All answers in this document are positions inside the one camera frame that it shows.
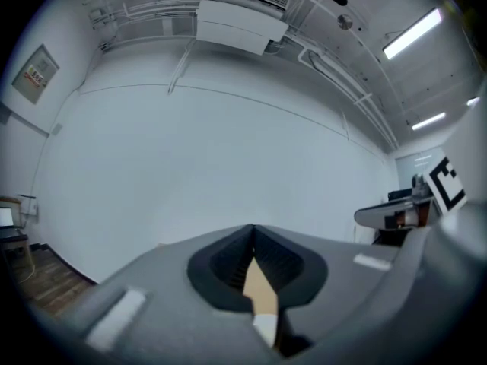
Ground wooden side desk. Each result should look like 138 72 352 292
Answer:
0 195 35 277

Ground white ceiling pipes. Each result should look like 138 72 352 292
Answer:
88 0 202 55

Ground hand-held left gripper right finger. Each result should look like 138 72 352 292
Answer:
253 224 405 365

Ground grey table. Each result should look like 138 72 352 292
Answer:
354 195 433 230

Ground white air conditioner unit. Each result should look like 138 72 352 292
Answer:
195 0 290 56

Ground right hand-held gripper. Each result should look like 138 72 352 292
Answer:
384 100 487 351

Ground grey wall electrical panel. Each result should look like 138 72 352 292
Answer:
11 43 61 105

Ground grey device on stand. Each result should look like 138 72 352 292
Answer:
412 173 431 198

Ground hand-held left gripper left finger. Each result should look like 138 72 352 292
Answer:
33 224 283 365

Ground beige item white end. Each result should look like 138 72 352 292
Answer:
241 255 281 348

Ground frosted glass partition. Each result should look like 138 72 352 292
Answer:
394 146 447 192

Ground white ceiling cable tray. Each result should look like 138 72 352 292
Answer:
298 46 399 154

